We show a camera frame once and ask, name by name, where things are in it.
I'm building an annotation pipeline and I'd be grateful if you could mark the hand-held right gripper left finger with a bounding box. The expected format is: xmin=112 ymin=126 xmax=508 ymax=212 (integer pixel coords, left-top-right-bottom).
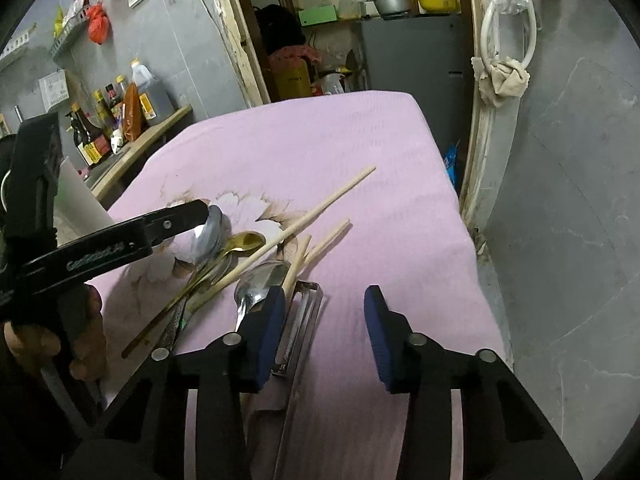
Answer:
xmin=102 ymin=285 xmax=287 ymax=480

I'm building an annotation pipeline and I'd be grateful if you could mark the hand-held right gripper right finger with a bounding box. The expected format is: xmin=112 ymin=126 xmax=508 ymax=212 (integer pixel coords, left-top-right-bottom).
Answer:
xmin=364 ymin=285 xmax=583 ymax=480

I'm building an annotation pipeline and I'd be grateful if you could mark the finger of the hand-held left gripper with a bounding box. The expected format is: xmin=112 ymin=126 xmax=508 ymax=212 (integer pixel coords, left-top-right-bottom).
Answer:
xmin=142 ymin=199 xmax=210 ymax=255

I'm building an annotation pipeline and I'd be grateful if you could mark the metal peeler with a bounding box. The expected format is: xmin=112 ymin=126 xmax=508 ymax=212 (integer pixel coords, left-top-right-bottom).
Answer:
xmin=270 ymin=281 xmax=324 ymax=480

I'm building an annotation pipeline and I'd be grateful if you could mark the silver spoon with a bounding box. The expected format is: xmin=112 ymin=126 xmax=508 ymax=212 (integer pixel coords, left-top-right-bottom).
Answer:
xmin=160 ymin=205 xmax=234 ymax=352
xmin=232 ymin=260 xmax=292 ymax=333

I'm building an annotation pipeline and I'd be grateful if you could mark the white utensil holder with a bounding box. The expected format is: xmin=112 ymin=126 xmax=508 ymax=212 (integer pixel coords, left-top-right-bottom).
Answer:
xmin=54 ymin=156 xmax=115 ymax=251

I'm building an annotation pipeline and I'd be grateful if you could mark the gold spoon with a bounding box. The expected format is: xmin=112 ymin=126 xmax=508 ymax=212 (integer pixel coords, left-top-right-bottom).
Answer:
xmin=121 ymin=231 xmax=266 ymax=359

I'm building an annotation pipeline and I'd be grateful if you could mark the person's left hand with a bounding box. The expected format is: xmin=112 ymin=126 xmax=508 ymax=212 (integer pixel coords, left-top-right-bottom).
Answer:
xmin=2 ymin=285 xmax=107 ymax=381

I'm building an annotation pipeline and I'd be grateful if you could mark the dark soy sauce bottle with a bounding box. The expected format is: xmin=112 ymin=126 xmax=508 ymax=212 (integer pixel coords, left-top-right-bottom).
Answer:
xmin=70 ymin=104 xmax=113 ymax=167

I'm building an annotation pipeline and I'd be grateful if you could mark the wooden counter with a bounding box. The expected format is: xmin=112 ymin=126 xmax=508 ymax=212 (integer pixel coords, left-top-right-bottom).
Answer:
xmin=90 ymin=105 xmax=194 ymax=202

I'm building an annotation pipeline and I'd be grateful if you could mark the yellow cap sauce bottle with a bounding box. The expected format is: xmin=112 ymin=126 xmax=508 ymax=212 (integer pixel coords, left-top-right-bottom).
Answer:
xmin=93 ymin=91 xmax=114 ymax=132

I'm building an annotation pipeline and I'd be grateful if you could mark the orange sauce pouch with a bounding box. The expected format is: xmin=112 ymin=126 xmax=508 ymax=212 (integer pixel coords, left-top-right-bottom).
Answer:
xmin=122 ymin=82 xmax=144 ymax=142

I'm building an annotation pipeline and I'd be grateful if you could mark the dark red cap bottle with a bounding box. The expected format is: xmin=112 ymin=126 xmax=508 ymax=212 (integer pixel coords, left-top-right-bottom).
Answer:
xmin=105 ymin=85 xmax=124 ymax=122

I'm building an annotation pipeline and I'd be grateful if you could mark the large cooking oil jug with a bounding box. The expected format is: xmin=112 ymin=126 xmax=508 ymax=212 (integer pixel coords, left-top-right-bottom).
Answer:
xmin=130 ymin=60 xmax=176 ymax=122

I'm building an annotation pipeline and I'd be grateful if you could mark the pink floral tablecloth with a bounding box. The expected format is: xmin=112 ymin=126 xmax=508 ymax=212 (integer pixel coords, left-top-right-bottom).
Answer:
xmin=92 ymin=91 xmax=506 ymax=480

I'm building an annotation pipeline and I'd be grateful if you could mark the red plastic bag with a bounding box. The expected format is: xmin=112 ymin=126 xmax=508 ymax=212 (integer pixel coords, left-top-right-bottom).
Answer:
xmin=86 ymin=2 xmax=110 ymax=45

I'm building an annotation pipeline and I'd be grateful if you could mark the yellow bin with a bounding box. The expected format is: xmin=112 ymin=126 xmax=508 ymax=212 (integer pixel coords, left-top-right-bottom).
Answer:
xmin=269 ymin=57 xmax=314 ymax=101

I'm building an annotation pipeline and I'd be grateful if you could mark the blue packet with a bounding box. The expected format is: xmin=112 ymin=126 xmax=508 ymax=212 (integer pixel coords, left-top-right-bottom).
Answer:
xmin=442 ymin=142 xmax=461 ymax=186

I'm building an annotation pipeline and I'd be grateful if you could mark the pink packet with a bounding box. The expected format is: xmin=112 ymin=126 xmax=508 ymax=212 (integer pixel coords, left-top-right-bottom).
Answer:
xmin=65 ymin=0 xmax=90 ymax=29

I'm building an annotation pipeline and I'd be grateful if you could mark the pink cloth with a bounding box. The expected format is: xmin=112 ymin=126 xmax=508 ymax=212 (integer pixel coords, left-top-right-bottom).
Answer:
xmin=272 ymin=45 xmax=321 ymax=64

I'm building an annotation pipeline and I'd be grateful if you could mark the clear plastic jug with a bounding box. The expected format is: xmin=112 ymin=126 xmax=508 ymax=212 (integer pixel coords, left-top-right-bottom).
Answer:
xmin=319 ymin=72 xmax=347 ymax=96

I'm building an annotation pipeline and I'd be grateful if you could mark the black bag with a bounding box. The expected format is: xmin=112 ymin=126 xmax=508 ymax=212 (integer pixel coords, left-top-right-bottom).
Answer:
xmin=254 ymin=4 xmax=306 ymax=56

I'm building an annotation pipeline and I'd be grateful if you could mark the green box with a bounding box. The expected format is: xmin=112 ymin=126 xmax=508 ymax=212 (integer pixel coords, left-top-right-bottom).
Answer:
xmin=298 ymin=5 xmax=340 ymax=28

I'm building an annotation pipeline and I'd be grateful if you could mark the grey refrigerator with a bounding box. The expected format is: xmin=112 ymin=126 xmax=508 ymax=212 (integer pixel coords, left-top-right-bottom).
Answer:
xmin=360 ymin=12 xmax=474 ymax=162

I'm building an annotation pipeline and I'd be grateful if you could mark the beige rag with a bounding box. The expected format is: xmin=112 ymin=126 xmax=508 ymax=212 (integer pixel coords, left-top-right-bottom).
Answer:
xmin=471 ymin=56 xmax=531 ymax=110

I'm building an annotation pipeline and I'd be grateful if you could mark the metal pot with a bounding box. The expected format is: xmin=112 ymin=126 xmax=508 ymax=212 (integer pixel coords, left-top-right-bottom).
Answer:
xmin=359 ymin=0 xmax=412 ymax=17

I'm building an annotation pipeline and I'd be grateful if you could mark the white wall paper box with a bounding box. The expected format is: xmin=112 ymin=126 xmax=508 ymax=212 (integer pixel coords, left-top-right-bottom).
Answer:
xmin=38 ymin=70 xmax=70 ymax=114

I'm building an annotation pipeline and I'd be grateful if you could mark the metal wall rack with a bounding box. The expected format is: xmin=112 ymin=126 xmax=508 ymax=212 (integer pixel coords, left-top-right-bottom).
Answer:
xmin=48 ymin=15 xmax=91 ymax=59

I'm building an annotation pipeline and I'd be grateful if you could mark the worn white door frame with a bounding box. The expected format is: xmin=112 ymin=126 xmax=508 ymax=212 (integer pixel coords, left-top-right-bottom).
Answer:
xmin=205 ymin=0 xmax=523 ymax=241

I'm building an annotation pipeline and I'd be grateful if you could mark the white hose loop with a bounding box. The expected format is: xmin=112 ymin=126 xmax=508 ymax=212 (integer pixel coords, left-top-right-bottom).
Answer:
xmin=479 ymin=0 xmax=539 ymax=74

